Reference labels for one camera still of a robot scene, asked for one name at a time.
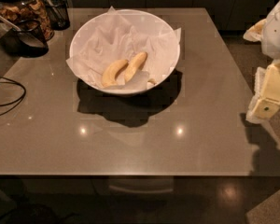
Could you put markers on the black mesh pen holder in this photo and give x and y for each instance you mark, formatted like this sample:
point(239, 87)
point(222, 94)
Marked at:
point(58, 15)

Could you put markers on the white bowl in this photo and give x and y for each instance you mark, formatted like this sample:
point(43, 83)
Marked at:
point(84, 34)

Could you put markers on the white paper liner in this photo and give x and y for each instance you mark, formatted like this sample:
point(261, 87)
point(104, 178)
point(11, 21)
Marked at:
point(115, 38)

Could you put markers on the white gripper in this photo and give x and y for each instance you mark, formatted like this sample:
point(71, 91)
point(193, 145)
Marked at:
point(276, 32)

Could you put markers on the silver spoon handle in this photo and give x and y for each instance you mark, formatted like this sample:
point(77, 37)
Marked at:
point(9, 23)

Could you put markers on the yellow banana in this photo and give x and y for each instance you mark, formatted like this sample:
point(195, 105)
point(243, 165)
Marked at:
point(134, 64)
point(109, 77)

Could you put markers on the glass jar with snacks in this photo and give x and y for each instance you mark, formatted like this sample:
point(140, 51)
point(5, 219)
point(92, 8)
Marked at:
point(23, 10)

